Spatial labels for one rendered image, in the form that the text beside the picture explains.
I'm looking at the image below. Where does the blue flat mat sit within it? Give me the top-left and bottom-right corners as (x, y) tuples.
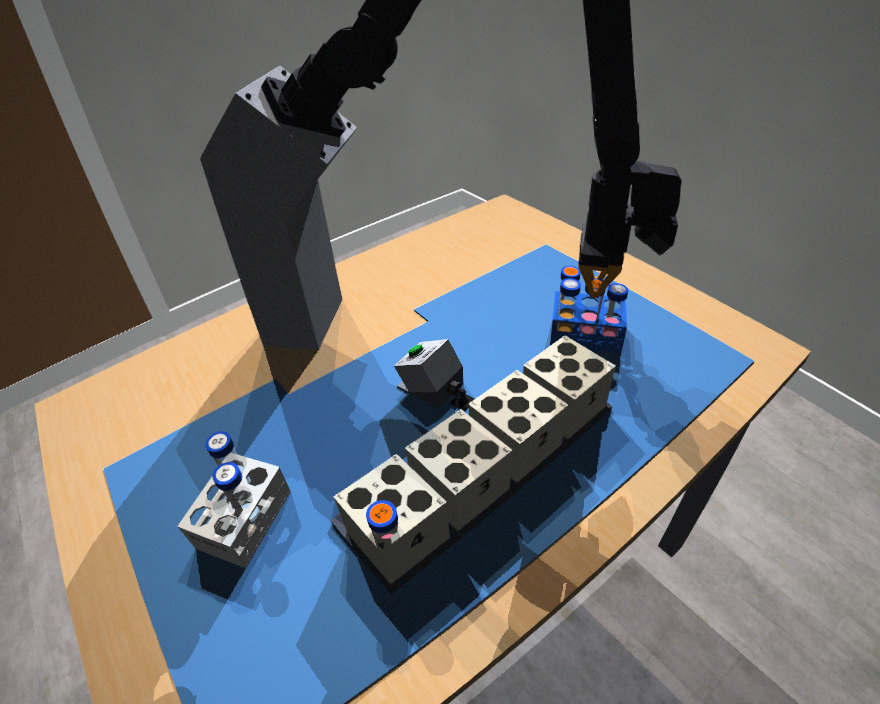
(104, 244), (754, 704)

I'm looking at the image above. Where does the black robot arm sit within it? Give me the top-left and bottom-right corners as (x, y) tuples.
(261, 0), (682, 256)

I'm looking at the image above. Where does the blue tube rack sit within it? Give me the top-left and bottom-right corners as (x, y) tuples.
(550, 291), (627, 353)

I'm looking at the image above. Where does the beige bucket adapter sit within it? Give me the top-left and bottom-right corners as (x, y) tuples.
(334, 454), (450, 584)
(405, 409), (512, 531)
(523, 336), (615, 439)
(468, 370), (568, 482)

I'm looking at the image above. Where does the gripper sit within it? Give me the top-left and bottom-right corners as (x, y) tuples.
(578, 208), (626, 298)

